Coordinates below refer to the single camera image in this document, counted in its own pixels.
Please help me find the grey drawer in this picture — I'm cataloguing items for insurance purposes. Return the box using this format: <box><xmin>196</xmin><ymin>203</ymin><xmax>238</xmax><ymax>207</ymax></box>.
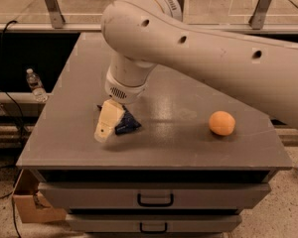
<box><xmin>66</xmin><ymin>214</ymin><xmax>241</xmax><ymax>233</ymax></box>
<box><xmin>39</xmin><ymin>182</ymin><xmax>271</xmax><ymax>210</ymax></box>

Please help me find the clear plastic water bottle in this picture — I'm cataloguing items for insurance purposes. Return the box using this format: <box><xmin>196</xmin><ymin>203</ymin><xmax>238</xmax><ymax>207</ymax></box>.
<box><xmin>26</xmin><ymin>68</ymin><xmax>48</xmax><ymax>103</ymax></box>

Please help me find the black drawer handle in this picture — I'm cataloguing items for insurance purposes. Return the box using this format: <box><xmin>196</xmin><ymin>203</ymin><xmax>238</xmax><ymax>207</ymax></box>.
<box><xmin>139</xmin><ymin>223</ymin><xmax>168</xmax><ymax>234</ymax></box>
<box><xmin>137</xmin><ymin>193</ymin><xmax>174</xmax><ymax>207</ymax></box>

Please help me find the left metal railing bracket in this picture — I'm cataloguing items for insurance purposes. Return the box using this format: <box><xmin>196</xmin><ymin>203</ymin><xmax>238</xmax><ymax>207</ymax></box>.
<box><xmin>44</xmin><ymin>0</ymin><xmax>66</xmax><ymax>29</ymax></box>

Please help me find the dark blue rxbar wrapper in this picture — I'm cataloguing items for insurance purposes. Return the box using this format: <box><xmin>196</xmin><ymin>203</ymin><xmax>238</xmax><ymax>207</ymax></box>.
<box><xmin>96</xmin><ymin>103</ymin><xmax>143</xmax><ymax>136</ymax></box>

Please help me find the black cable at left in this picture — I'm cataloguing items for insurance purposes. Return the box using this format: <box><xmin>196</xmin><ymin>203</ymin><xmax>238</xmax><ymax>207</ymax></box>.
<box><xmin>0</xmin><ymin>19</ymin><xmax>32</xmax><ymax>238</ymax></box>

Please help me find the grey lower drawer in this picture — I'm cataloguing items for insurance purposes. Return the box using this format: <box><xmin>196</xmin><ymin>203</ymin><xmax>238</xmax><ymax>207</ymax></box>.
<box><xmin>66</xmin><ymin>214</ymin><xmax>241</xmax><ymax>233</ymax></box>

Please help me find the grey upper drawer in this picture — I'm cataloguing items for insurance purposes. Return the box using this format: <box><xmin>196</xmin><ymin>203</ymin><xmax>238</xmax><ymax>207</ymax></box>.
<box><xmin>39</xmin><ymin>182</ymin><xmax>271</xmax><ymax>210</ymax></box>

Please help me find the right metal railing bracket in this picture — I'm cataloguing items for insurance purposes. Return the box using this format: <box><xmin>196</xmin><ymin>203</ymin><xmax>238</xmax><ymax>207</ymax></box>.
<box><xmin>248</xmin><ymin>0</ymin><xmax>272</xmax><ymax>30</ymax></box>

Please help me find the orange round fruit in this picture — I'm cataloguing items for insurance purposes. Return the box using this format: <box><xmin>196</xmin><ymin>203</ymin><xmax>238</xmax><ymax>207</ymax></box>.
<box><xmin>209</xmin><ymin>111</ymin><xmax>235</xmax><ymax>136</ymax></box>

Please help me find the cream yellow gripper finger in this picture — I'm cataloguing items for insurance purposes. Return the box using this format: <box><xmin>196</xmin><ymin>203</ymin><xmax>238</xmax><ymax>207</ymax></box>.
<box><xmin>94</xmin><ymin>99</ymin><xmax>125</xmax><ymax>143</ymax></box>

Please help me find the brown cardboard box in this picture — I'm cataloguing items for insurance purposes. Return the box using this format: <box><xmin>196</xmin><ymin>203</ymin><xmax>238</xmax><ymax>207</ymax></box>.
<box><xmin>13</xmin><ymin>171</ymin><xmax>67</xmax><ymax>223</ymax></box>

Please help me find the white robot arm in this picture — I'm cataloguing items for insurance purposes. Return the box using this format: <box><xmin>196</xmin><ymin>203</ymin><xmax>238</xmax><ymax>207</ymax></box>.
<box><xmin>101</xmin><ymin>0</ymin><xmax>298</xmax><ymax>130</ymax></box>

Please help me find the black lower drawer handle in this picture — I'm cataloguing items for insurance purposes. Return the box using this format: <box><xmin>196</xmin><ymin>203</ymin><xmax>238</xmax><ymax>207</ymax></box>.
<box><xmin>139</xmin><ymin>223</ymin><xmax>168</xmax><ymax>234</ymax></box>

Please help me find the black upper drawer handle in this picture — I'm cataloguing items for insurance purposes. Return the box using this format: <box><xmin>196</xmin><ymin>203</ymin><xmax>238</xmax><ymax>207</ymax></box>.
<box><xmin>137</xmin><ymin>193</ymin><xmax>174</xmax><ymax>207</ymax></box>

